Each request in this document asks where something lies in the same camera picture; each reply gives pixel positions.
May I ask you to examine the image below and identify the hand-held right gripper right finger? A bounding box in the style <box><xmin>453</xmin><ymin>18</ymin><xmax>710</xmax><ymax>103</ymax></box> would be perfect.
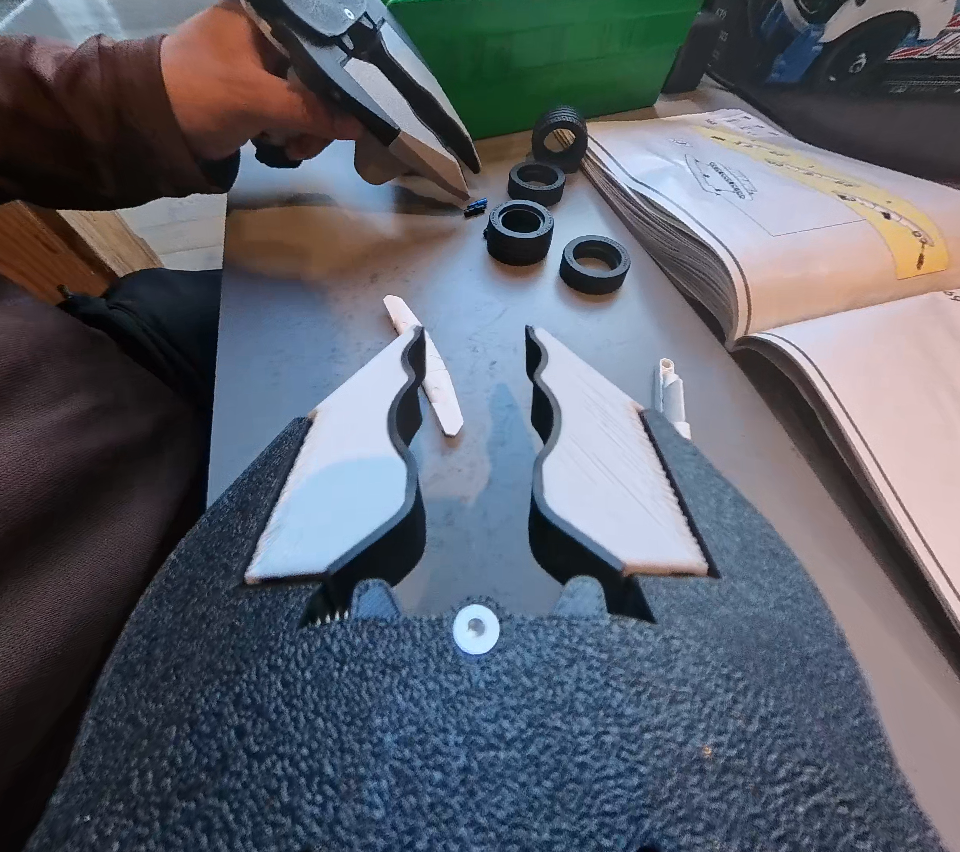
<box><xmin>525</xmin><ymin>324</ymin><xmax>712</xmax><ymax>583</ymax></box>

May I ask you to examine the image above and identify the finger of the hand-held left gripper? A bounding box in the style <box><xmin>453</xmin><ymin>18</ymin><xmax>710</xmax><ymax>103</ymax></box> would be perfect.
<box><xmin>343</xmin><ymin>57</ymin><xmax>474</xmax><ymax>204</ymax></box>
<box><xmin>373</xmin><ymin>29</ymin><xmax>483</xmax><ymax>176</ymax></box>

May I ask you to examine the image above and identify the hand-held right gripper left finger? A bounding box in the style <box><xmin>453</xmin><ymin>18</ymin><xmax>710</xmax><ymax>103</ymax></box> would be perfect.
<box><xmin>246</xmin><ymin>325</ymin><xmax>429</xmax><ymax>586</ymax></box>

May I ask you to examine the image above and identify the long white pointed panel piece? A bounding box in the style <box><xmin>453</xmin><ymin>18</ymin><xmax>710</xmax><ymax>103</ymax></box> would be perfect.
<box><xmin>382</xmin><ymin>295</ymin><xmax>465</xmax><ymax>437</ymax></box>

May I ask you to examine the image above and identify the person's left forearm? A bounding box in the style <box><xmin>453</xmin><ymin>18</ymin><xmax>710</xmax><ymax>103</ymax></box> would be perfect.
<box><xmin>0</xmin><ymin>33</ymin><xmax>241</xmax><ymax>194</ymax></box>

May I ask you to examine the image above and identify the grey desk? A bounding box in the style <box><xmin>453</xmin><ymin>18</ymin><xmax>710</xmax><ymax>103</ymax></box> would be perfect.
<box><xmin>206</xmin><ymin>64</ymin><xmax>960</xmax><ymax>852</ymax></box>

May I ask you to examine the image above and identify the person's left hand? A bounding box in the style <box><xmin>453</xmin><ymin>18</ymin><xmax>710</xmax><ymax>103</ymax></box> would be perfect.
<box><xmin>159</xmin><ymin>0</ymin><xmax>370</xmax><ymax>166</ymax></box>

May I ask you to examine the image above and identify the green plastic bin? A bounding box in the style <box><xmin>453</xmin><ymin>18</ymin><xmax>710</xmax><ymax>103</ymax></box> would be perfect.
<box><xmin>322</xmin><ymin>0</ymin><xmax>725</xmax><ymax>142</ymax></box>

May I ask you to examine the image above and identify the white beam with cylinders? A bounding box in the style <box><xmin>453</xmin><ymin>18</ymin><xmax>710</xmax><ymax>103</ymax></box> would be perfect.
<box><xmin>651</xmin><ymin>357</ymin><xmax>693</xmax><ymax>440</ymax></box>

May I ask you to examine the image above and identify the black rubber toy tyre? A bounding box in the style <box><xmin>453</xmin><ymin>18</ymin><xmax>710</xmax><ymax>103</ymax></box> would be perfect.
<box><xmin>558</xmin><ymin>234</ymin><xmax>633</xmax><ymax>296</ymax></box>
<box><xmin>532</xmin><ymin>105</ymin><xmax>591</xmax><ymax>175</ymax></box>
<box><xmin>483</xmin><ymin>199</ymin><xmax>558</xmax><ymax>266</ymax></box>
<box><xmin>507</xmin><ymin>160</ymin><xmax>568</xmax><ymax>208</ymax></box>

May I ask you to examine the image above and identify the person's black garment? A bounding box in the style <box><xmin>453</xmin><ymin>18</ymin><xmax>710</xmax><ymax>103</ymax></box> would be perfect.
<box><xmin>56</xmin><ymin>267</ymin><xmax>226</xmax><ymax>418</ymax></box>

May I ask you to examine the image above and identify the person's brown-shirted torso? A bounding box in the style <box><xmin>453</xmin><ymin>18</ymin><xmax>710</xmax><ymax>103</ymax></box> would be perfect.
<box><xmin>0</xmin><ymin>278</ymin><xmax>215</xmax><ymax>852</ymax></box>

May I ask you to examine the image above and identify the open instruction booklet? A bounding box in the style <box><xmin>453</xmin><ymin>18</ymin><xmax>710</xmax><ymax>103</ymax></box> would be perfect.
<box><xmin>581</xmin><ymin>109</ymin><xmax>960</xmax><ymax>635</ymax></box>

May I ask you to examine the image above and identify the wooden bench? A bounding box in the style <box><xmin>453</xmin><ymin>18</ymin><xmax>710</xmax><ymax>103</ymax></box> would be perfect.
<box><xmin>0</xmin><ymin>199</ymin><xmax>164</xmax><ymax>307</ymax></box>

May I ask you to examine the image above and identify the toy car set box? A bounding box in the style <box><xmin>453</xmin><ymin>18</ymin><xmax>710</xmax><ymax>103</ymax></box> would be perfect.
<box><xmin>663</xmin><ymin>0</ymin><xmax>960</xmax><ymax>185</ymax></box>

